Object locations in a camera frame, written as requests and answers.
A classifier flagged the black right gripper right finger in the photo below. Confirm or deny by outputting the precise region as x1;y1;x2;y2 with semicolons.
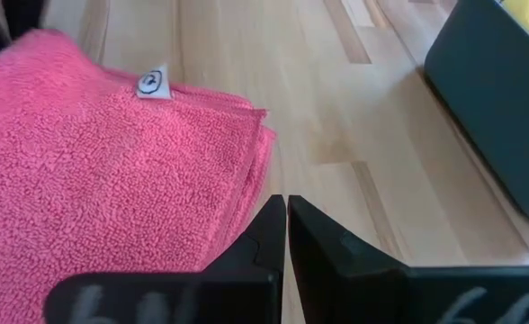
289;195;529;324

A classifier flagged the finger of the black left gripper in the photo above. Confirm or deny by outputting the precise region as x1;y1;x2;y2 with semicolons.
3;0;48;41

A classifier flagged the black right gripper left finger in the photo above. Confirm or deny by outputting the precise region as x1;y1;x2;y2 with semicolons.
43;193;288;324

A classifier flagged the pink microfiber towel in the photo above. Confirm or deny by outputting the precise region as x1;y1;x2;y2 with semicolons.
0;29;277;324

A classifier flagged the blue-grey plastic bin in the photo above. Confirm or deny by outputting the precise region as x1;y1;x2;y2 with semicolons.
424;0;529;229

